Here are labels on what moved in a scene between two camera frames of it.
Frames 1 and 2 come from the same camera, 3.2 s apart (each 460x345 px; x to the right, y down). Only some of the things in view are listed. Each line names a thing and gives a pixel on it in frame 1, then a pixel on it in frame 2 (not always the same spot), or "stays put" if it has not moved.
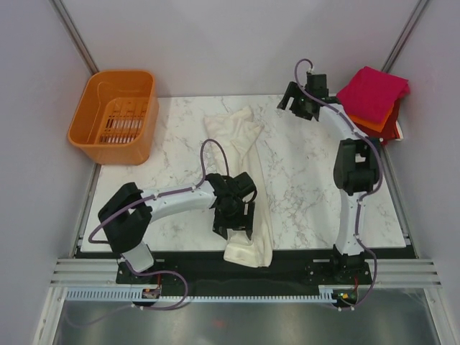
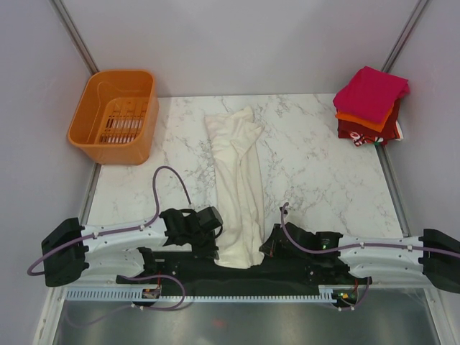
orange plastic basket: x=115 y=116 stays put
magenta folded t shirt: x=371 y=95 stays put
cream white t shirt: x=232 y=137 stays put
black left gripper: x=242 y=222 → x=209 y=251
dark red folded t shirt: x=387 y=130 stays put
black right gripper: x=292 y=90 → x=271 y=247
